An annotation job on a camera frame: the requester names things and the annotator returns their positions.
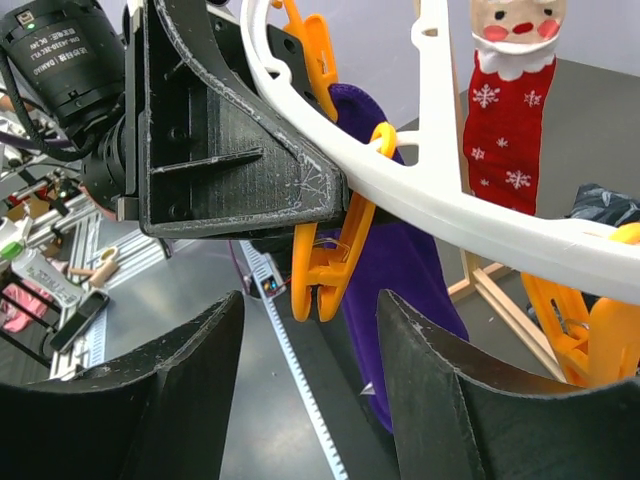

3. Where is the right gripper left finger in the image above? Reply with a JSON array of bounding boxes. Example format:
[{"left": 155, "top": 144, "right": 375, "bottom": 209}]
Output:
[{"left": 1, "top": 291, "right": 245, "bottom": 479}]

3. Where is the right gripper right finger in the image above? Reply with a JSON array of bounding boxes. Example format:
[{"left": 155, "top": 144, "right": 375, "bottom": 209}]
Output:
[{"left": 377, "top": 290, "right": 639, "bottom": 479}]

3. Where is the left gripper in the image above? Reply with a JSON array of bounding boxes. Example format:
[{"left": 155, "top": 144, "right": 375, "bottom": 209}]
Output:
[{"left": 117, "top": 1, "right": 349, "bottom": 238}]

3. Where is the purple sock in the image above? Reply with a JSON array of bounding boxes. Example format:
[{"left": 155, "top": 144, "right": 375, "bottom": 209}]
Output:
[{"left": 319, "top": 82, "right": 471, "bottom": 436}]

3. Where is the white round clip hanger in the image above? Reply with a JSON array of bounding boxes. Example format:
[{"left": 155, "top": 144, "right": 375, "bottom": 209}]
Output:
[{"left": 239, "top": 1, "right": 639, "bottom": 303}]

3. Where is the red santa sock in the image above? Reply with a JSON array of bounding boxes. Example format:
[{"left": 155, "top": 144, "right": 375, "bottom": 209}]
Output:
[{"left": 463, "top": 0, "right": 567, "bottom": 215}]

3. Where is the dark patterned cloth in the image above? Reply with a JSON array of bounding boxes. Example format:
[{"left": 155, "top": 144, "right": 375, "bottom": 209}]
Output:
[{"left": 569, "top": 183, "right": 640, "bottom": 227}]

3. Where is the grey cable duct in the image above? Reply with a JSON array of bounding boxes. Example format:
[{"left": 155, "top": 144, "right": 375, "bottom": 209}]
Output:
[{"left": 239, "top": 240, "right": 349, "bottom": 480}]

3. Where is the wooden rack frame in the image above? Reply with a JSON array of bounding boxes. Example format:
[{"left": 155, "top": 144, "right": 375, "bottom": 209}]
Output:
[{"left": 447, "top": 0, "right": 571, "bottom": 386}]

